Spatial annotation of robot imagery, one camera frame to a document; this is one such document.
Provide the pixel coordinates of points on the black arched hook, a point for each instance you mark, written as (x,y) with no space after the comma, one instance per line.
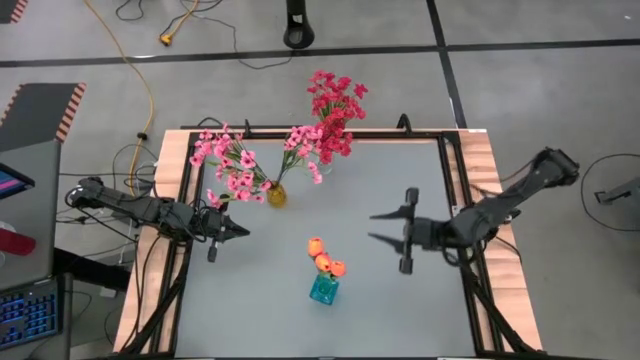
(246,125)
(404,116)

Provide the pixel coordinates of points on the black floor stand base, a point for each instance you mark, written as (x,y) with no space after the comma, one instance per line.
(299,35)

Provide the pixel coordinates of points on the black aluminium table frame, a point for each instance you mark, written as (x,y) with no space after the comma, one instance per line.
(400,135)

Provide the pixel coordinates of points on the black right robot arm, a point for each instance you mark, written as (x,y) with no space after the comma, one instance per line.
(520,192)

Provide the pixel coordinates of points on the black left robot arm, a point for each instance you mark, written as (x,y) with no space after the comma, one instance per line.
(125,205)

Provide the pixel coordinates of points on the wooden table side board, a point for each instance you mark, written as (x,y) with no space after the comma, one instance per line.
(172,150)
(475,155)

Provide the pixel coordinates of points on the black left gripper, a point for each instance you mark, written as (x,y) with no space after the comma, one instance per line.
(212,225)

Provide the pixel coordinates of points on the orange artificial tulip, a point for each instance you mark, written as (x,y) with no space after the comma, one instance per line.
(338,268)
(315,246)
(323,262)

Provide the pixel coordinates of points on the clear glass vase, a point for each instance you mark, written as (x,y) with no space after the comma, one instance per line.
(327,170)

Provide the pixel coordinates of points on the small lit screen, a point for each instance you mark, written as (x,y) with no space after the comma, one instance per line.
(12,182)

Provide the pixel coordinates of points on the black mat with striped edges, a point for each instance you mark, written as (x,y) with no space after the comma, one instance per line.
(35,110)
(7,7)

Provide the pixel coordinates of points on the grey stand foot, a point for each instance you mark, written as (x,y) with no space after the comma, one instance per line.
(620,192)

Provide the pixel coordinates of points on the yellow glass vase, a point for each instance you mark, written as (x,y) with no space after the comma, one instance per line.
(276,197)

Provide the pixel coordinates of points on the pink artificial flower bunch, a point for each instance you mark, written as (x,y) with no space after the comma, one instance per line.
(300,136)
(247,160)

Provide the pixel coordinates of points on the blue cut-glass vase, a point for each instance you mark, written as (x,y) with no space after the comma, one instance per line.
(320,296)

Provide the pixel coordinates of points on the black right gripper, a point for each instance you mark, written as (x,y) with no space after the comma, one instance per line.
(425,234)

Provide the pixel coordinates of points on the red artificial flower bunch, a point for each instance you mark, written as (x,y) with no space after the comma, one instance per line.
(335,97)
(335,142)

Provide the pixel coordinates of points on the red object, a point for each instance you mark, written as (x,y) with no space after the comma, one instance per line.
(17,243)

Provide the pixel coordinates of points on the computer keyboard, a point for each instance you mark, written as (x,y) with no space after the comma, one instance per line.
(25,315)

